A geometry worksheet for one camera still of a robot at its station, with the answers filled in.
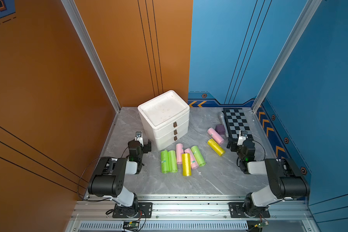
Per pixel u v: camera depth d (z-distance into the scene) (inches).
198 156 35.3
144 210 29.1
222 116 44.0
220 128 40.3
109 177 18.0
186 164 33.3
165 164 34.2
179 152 36.0
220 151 36.0
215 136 39.3
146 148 33.4
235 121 42.8
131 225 28.3
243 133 31.7
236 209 28.5
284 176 20.0
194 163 34.0
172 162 34.2
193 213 28.5
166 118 32.7
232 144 33.7
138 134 31.9
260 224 27.4
